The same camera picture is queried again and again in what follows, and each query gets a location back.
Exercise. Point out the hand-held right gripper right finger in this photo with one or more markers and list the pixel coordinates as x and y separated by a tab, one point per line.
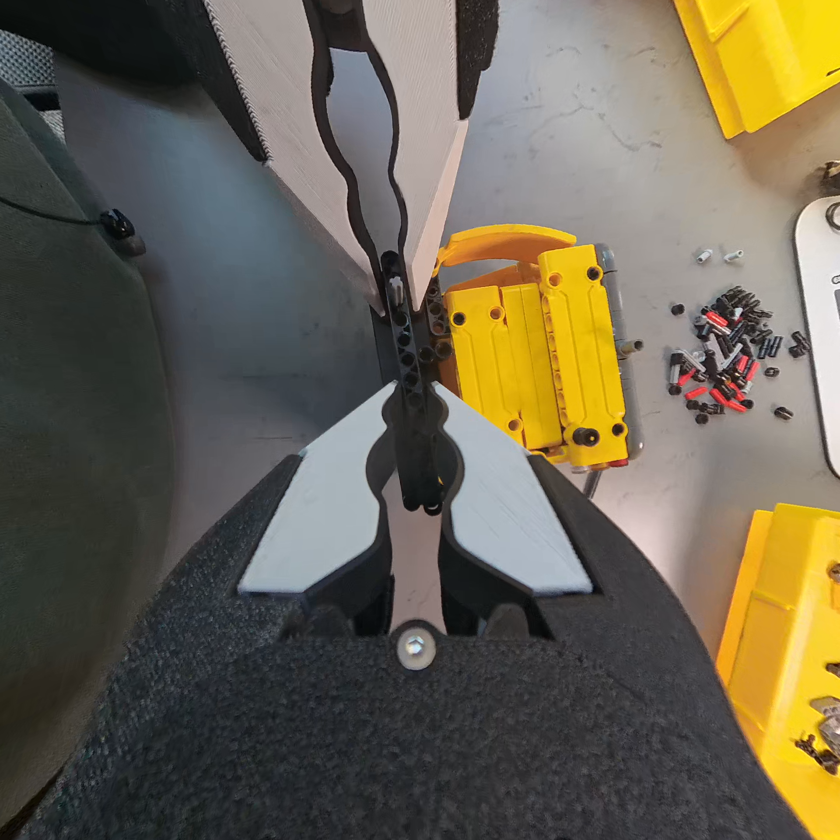
512	518

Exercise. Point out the pile of black red pins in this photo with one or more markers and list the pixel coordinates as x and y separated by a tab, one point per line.
728	354

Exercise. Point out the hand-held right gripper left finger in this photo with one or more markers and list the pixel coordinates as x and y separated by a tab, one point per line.
321	518

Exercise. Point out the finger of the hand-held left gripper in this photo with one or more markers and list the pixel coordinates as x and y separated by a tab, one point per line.
426	131
289	118

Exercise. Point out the instruction sheet on white stand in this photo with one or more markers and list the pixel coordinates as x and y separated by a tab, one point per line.
817	315

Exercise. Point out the yellow plastic bin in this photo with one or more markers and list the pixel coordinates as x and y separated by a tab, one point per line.
761	59
781	656

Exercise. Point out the heap of mixed lego parts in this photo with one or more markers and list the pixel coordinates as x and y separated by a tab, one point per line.
823	735

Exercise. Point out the long black lego beam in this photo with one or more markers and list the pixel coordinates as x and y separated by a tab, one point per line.
407	354

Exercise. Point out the yellow black lego robot body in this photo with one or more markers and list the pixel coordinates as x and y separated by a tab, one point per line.
544	354

